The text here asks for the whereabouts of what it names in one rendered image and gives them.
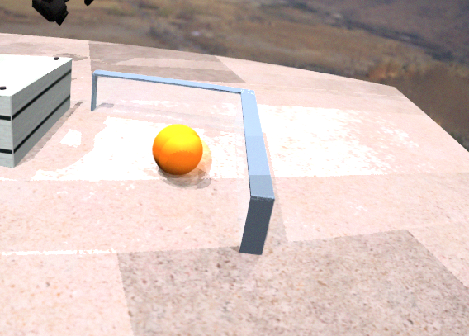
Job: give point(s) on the light blue l-shaped low wall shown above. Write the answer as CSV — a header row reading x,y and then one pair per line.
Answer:
x,y
262,196

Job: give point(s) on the see-through orange ball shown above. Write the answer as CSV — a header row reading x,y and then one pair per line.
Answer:
x,y
185,160

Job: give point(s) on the clear l-shaped wall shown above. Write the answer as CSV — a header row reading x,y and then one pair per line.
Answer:
x,y
194,106

